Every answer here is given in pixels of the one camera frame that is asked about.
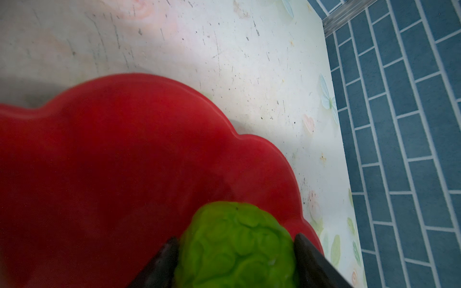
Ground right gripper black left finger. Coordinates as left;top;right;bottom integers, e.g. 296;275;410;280
127;237;180;288

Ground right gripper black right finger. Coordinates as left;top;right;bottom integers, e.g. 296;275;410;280
294;233;352;288

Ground green spotted fake fruit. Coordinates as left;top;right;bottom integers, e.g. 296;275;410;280
174;202;299;288

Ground red flower-shaped plate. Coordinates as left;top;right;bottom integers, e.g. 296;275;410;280
1;73;322;288

